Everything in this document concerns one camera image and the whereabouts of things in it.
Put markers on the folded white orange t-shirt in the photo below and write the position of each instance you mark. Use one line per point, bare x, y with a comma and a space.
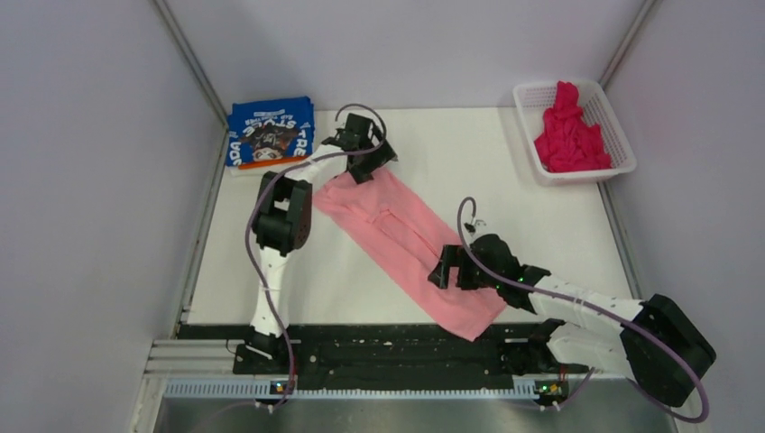
255, 167

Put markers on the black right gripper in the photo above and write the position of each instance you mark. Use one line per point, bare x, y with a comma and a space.
452, 256

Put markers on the light pink t-shirt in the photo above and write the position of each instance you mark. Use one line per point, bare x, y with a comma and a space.
405, 237

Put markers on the aluminium rail frame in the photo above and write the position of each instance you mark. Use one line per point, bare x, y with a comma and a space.
191, 386

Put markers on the magenta t-shirt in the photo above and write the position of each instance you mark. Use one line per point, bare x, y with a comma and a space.
567, 143

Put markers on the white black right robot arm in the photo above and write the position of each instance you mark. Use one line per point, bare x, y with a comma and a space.
650, 342

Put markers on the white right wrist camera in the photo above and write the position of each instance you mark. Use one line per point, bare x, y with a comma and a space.
475, 227

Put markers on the white plastic laundry basket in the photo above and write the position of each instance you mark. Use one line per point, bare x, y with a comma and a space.
532, 100

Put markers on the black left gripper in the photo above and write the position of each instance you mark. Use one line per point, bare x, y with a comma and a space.
381, 157

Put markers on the folded blue printed t-shirt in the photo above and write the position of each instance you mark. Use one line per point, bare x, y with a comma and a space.
270, 130

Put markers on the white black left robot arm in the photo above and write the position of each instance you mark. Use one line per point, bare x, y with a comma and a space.
281, 220

